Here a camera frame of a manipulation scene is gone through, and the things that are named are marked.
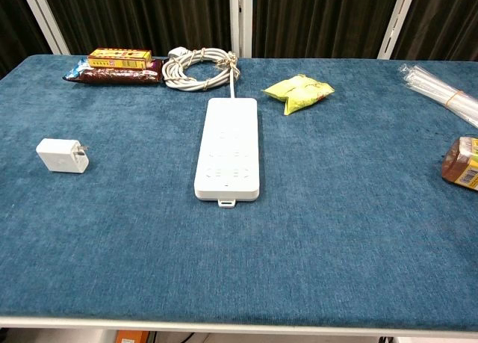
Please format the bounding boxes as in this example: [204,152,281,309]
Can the white power adapter plug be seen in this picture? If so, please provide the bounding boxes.
[36,137,91,174]

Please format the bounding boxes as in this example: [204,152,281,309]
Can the white power strip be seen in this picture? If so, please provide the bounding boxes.
[193,97,261,208]

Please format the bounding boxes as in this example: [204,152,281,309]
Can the yellow green snack bag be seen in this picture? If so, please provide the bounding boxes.
[261,74,335,116]

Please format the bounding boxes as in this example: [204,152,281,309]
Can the blue table cloth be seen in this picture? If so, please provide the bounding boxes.
[0,54,478,331]

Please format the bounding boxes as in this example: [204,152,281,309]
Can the brown snack package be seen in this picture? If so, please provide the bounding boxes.
[62,57,165,85]

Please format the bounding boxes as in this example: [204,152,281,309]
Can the yellow red snack box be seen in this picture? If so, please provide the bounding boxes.
[87,48,153,71]

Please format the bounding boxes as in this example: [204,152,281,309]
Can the dark pleated curtain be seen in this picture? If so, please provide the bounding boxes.
[0,0,478,78]

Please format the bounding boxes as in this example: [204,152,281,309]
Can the orange box under table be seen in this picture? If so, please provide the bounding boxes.
[114,330,150,343]

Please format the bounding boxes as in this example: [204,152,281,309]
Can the clear wrapped straws bundle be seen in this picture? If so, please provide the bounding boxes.
[397,63,478,129]

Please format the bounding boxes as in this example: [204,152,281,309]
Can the tea bottle yellow label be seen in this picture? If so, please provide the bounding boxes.
[441,135,478,192]

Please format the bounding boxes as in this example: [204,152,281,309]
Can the coiled white power cable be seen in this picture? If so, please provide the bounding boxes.
[163,46,240,99]

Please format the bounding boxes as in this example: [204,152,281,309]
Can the white frame post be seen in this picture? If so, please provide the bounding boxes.
[376,0,419,60]
[229,0,254,58]
[18,0,71,55]

